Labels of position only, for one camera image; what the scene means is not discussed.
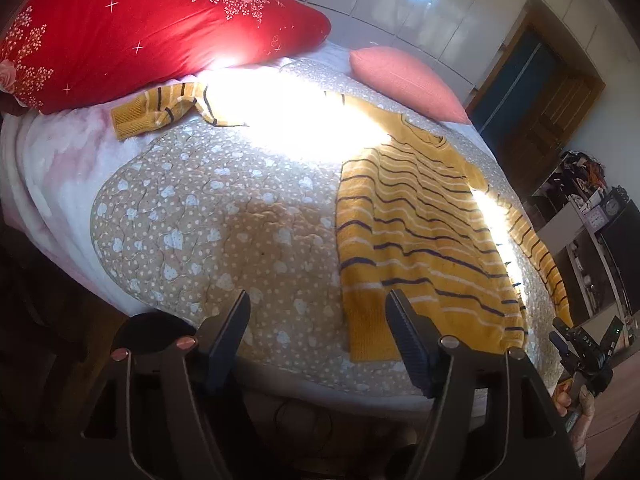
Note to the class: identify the white pink bed sheet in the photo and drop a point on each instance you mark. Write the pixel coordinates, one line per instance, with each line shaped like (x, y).
(54, 170)

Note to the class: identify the small pink pillow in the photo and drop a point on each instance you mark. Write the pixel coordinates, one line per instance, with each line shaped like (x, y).
(408, 81)

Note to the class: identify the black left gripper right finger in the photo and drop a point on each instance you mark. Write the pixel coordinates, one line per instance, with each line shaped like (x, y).
(491, 416)

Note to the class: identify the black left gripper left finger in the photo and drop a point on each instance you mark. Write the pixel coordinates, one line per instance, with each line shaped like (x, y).
(154, 412)

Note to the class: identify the person's right hand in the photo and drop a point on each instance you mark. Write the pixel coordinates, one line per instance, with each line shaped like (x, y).
(583, 408)

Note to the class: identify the dark wooden door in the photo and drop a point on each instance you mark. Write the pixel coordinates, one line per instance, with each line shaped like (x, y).
(540, 91)

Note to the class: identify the cluttered white shelf unit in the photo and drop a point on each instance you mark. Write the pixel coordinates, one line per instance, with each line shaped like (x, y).
(592, 230)

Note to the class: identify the beige heart-pattern quilt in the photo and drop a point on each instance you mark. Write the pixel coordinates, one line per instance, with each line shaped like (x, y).
(225, 229)

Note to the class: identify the yellow striped knit sweater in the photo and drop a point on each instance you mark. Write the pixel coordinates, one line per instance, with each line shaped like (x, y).
(425, 239)

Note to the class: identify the large red floral pillow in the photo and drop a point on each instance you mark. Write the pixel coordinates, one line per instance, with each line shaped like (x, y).
(63, 54)

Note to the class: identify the white wardrobe cabinets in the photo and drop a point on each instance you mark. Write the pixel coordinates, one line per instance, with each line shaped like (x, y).
(458, 39)

